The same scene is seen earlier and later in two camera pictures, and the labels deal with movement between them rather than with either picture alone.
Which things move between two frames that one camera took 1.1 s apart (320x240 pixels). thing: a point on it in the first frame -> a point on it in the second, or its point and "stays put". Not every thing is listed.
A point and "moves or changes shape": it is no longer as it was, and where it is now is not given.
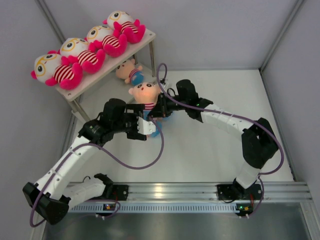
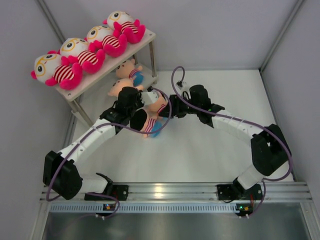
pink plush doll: x=123 y=22 stays put
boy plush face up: x=128 y=70 stays put
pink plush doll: x=74 y=50 stays put
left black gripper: x=137 y=111 -> x=138 y=98
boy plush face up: x=146 y=93 moves or changes shape
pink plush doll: x=114 y=45 stays put
